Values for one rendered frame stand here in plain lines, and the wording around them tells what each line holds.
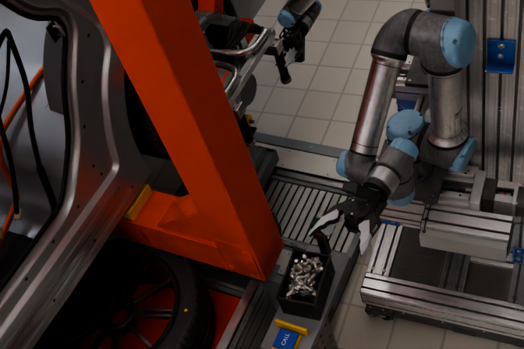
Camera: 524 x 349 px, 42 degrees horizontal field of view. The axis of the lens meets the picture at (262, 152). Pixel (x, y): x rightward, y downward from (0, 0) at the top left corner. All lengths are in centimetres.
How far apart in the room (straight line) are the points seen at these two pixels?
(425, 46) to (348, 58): 218
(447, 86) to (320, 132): 176
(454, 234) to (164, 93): 101
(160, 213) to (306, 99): 144
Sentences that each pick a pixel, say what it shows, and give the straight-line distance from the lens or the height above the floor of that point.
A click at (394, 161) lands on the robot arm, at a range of 170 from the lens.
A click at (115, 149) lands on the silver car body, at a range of 239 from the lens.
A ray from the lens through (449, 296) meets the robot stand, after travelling 266.
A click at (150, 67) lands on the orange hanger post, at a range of 170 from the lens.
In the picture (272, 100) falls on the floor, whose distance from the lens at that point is 376.
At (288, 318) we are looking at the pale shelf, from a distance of 243.
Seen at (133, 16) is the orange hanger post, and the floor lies 170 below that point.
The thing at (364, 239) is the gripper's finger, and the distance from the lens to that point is 158.
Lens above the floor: 256
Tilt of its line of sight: 47 degrees down
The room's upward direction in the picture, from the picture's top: 20 degrees counter-clockwise
